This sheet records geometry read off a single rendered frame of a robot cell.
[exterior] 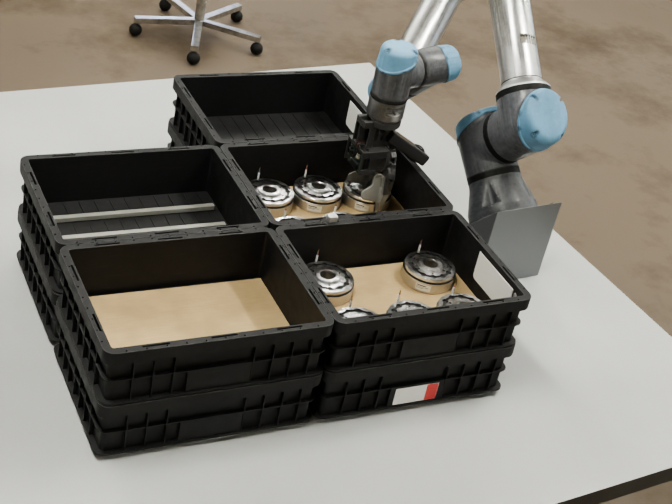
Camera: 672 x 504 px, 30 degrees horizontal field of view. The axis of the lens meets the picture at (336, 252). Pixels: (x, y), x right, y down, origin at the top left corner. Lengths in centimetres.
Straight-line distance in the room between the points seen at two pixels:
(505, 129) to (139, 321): 88
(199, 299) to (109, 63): 272
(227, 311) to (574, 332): 79
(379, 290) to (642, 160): 281
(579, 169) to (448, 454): 272
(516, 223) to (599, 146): 244
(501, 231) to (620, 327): 33
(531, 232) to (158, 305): 87
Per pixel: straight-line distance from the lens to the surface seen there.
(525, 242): 272
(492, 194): 268
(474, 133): 270
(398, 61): 243
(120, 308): 223
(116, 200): 252
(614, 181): 485
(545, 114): 260
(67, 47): 500
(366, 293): 237
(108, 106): 312
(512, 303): 228
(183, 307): 225
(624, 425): 247
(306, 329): 208
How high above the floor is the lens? 218
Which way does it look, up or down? 33 degrees down
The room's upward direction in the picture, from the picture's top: 12 degrees clockwise
